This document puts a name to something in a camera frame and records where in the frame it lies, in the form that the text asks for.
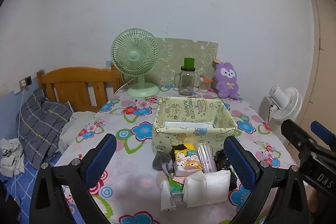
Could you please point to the grey sock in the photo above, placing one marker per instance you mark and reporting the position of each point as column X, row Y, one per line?
column 161, row 159

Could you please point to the yellow patterned fabric storage box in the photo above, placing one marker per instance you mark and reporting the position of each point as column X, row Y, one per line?
column 168, row 140

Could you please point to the purple plush bunny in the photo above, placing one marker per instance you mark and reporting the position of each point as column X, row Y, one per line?
column 227, row 82

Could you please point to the glass jar with green lid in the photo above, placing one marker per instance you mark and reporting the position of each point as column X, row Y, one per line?
column 187, row 82

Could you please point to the green tissue packet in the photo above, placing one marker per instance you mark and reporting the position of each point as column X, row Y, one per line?
column 176, row 187

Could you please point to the beige door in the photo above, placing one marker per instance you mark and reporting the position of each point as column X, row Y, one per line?
column 325, row 56

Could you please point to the small jar with orange lid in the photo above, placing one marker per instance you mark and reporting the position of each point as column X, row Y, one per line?
column 203, row 85

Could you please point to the black crinkled packet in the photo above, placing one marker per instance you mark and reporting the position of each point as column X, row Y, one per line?
column 223, row 161

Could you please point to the white padded packet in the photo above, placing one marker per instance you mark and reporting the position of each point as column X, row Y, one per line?
column 207, row 187

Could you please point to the white standing fan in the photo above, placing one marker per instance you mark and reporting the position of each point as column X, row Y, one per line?
column 288, row 106

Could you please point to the green patterned board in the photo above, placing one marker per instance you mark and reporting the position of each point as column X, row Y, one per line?
column 181, row 48

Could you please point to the pink packet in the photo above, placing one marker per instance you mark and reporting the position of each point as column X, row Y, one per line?
column 181, row 179

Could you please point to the yellow black snack packet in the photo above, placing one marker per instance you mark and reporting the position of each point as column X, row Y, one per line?
column 187, row 149

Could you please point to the wall socket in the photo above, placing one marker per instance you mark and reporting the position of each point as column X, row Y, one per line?
column 26, row 81

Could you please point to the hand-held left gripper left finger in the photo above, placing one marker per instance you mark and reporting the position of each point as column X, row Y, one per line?
column 102, row 158

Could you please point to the grey plaid pillow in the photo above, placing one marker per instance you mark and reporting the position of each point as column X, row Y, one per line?
column 42, row 121

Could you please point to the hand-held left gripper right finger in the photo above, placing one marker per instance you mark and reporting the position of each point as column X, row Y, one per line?
column 240, row 163

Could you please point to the green desk fan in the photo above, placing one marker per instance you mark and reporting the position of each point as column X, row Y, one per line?
column 134, row 56

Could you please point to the grey white blanket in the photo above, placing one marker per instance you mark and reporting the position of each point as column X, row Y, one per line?
column 76, row 124

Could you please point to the white crumpled cloth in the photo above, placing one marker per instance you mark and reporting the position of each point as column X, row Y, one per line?
column 10, row 158

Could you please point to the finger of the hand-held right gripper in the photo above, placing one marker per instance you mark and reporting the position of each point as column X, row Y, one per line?
column 296, row 132
column 323, row 132

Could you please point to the wooden bed headboard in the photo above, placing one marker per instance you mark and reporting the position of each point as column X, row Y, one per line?
column 73, row 87

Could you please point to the cartoon print tissue pack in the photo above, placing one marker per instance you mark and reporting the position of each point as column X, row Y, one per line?
column 187, row 165

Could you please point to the clear plastic tube pack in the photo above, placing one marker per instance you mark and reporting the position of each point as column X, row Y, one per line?
column 206, row 158

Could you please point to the blue checked bed sheet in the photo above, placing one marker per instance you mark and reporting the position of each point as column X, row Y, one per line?
column 18, row 187

